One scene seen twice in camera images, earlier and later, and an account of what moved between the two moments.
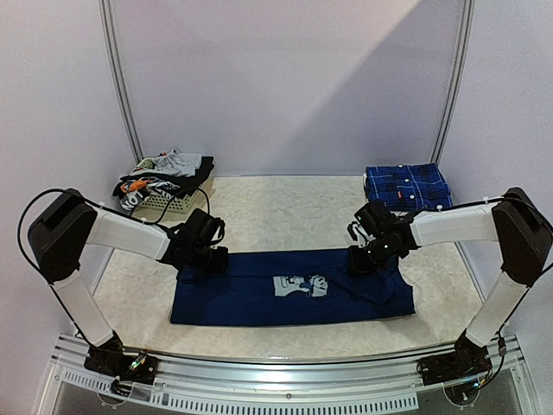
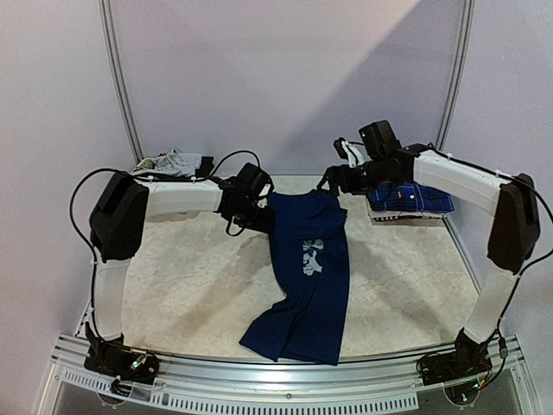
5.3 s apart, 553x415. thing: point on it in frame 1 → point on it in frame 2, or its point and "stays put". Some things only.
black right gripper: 359,259 → 335,178
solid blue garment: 290,288 → 310,245
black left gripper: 219,267 → 263,226
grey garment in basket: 173,162 stays put
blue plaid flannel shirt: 406,188 stays put
